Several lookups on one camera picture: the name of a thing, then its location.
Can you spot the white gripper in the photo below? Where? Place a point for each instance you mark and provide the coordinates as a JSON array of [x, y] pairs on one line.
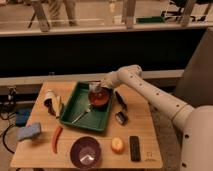
[[106, 81]]

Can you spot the grey white towel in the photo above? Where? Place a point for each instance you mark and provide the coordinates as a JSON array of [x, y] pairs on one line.
[[94, 87]]

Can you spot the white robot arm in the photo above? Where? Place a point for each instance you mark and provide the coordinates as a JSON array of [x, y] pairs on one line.
[[196, 123]]

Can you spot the red bowl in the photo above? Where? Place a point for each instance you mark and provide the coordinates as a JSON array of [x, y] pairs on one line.
[[99, 99]]

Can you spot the purple bowl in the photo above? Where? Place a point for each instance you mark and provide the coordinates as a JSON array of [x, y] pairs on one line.
[[85, 153]]

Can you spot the black marker pen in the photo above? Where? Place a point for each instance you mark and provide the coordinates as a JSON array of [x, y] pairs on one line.
[[121, 101]]

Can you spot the metal spoon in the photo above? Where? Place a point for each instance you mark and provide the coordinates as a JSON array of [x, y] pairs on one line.
[[81, 115]]

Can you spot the small black box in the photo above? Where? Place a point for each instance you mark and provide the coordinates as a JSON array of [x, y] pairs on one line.
[[121, 117]]

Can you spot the green plastic tray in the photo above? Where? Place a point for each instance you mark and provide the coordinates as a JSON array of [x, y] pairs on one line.
[[96, 120]]

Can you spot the orange fruit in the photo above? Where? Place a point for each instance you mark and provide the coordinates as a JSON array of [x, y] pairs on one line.
[[117, 145]]

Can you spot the black remote control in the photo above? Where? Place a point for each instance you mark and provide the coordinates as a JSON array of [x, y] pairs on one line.
[[135, 149]]

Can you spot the blue sponge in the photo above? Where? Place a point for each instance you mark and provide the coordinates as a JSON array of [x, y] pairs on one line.
[[29, 132]]

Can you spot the blue box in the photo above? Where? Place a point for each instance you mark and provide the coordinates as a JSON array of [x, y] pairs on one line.
[[21, 116]]

